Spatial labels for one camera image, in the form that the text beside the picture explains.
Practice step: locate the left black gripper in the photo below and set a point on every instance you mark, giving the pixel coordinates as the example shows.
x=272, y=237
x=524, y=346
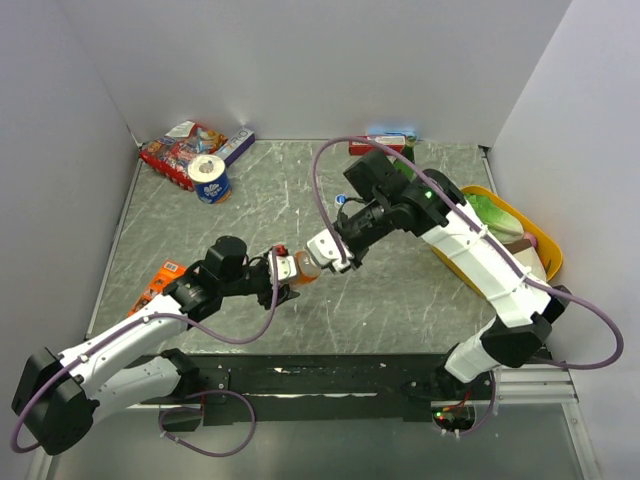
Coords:
x=266, y=297

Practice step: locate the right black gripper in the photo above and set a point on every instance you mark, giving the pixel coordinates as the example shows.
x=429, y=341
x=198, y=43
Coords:
x=357, y=253

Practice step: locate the orange drink bottle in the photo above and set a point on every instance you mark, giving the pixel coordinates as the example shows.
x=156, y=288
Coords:
x=307, y=270

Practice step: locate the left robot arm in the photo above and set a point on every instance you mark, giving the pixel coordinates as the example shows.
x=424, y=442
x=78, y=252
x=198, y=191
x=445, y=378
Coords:
x=60, y=396

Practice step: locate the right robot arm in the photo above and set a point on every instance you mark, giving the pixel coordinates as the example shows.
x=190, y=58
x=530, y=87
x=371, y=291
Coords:
x=445, y=220

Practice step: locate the green glass bottle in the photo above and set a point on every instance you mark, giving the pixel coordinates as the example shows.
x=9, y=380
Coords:
x=408, y=152

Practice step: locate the blue box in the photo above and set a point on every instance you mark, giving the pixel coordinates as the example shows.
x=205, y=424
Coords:
x=378, y=130

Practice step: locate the yellow basket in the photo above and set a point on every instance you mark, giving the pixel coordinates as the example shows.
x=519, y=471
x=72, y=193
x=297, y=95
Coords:
x=548, y=250

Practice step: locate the green lettuce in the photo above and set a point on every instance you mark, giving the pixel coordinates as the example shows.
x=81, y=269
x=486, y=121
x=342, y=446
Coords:
x=503, y=225

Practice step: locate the orange snack box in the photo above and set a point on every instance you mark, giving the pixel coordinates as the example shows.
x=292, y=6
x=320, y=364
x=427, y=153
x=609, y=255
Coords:
x=168, y=272

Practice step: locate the toilet paper roll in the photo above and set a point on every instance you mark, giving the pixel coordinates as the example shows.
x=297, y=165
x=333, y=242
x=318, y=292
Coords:
x=208, y=175

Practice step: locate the white paper cup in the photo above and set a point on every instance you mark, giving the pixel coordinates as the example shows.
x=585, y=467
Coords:
x=525, y=253

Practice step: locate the purple white box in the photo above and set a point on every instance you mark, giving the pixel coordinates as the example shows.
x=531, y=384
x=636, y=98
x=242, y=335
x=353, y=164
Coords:
x=236, y=145

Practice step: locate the red snack bag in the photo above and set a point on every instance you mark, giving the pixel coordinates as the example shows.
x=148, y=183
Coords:
x=172, y=153

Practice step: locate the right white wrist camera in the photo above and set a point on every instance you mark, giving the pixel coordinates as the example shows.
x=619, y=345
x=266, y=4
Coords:
x=326, y=253

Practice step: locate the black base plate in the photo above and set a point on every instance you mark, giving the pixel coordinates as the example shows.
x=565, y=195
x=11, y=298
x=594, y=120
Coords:
x=238, y=387

